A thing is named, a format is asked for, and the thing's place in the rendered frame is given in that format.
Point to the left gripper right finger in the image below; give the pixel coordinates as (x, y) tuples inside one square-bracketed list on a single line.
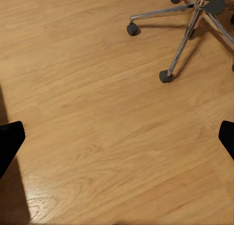
[(226, 136)]

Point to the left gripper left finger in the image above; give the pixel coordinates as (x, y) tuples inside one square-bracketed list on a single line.
[(12, 136)]

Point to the swivel chair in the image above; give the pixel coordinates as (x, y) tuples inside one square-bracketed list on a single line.
[(207, 9)]

